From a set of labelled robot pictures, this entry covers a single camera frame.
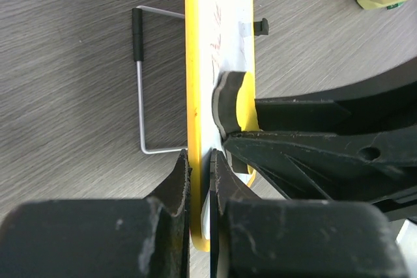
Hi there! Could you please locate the yellow whiteboard eraser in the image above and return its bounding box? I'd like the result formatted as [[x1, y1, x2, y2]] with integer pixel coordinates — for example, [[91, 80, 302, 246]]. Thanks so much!
[[212, 72, 260, 175]]

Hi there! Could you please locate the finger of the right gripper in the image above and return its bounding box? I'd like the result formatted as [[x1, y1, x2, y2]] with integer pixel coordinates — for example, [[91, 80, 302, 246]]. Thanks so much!
[[255, 59, 416, 135], [224, 130, 416, 219]]

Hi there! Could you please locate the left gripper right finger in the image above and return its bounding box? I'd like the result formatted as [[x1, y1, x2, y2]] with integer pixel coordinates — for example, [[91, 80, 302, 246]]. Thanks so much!
[[209, 150, 409, 277]]

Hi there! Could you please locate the whiteboard with yellow frame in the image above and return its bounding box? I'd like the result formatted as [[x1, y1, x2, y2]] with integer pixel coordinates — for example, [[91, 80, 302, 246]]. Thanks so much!
[[132, 0, 270, 253]]

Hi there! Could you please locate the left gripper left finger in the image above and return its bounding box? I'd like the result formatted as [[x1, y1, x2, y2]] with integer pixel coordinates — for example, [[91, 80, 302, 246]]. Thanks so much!
[[1, 150, 191, 277]]

